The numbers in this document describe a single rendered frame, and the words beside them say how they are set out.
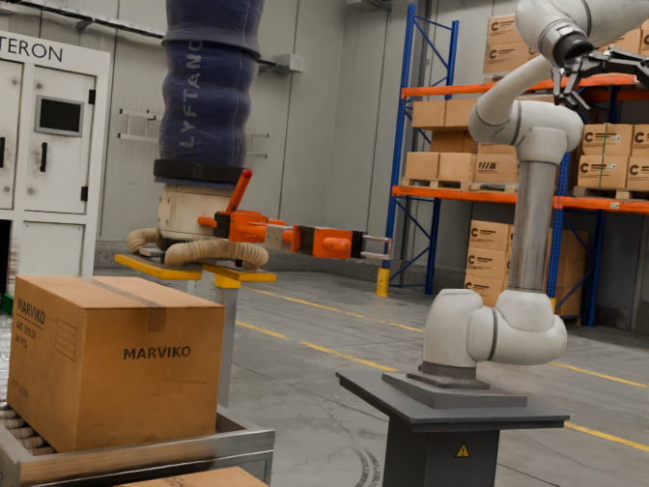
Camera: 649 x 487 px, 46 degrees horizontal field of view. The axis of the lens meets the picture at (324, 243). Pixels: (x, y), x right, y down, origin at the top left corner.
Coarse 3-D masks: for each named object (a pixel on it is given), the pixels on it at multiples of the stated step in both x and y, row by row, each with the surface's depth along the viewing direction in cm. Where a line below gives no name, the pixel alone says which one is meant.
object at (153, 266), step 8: (120, 256) 190; (128, 256) 188; (136, 256) 187; (144, 256) 186; (160, 256) 175; (128, 264) 183; (136, 264) 178; (144, 264) 175; (152, 264) 173; (160, 264) 173; (144, 272) 173; (152, 272) 169; (160, 272) 165; (168, 272) 166; (176, 272) 167; (184, 272) 168; (192, 272) 169; (200, 272) 170
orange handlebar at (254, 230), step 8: (200, 216) 178; (200, 224) 177; (208, 224) 172; (240, 224) 158; (248, 224) 156; (256, 224) 152; (264, 224) 153; (272, 224) 155; (280, 224) 202; (240, 232) 158; (248, 232) 155; (256, 232) 151; (264, 232) 149; (288, 232) 141; (264, 240) 154; (288, 240) 140; (328, 240) 130; (336, 240) 130; (344, 240) 131; (328, 248) 130; (336, 248) 130; (344, 248) 131
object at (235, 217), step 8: (216, 216) 164; (224, 216) 160; (232, 216) 159; (240, 216) 160; (248, 216) 161; (256, 216) 162; (264, 216) 163; (216, 224) 166; (224, 224) 162; (232, 224) 159; (216, 232) 163; (224, 232) 160; (232, 232) 159; (232, 240) 160; (240, 240) 161; (248, 240) 162; (256, 240) 163
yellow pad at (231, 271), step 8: (208, 264) 191; (232, 264) 190; (240, 264) 184; (216, 272) 185; (224, 272) 181; (232, 272) 178; (240, 272) 176; (248, 272) 178; (256, 272) 179; (264, 272) 181; (240, 280) 175; (248, 280) 176; (256, 280) 177; (264, 280) 178; (272, 280) 179
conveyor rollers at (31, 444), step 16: (0, 320) 370; (0, 336) 336; (0, 352) 303; (0, 368) 277; (0, 384) 259; (0, 400) 242; (0, 416) 225; (16, 416) 228; (16, 432) 211; (32, 432) 213; (32, 448) 204; (48, 448) 200
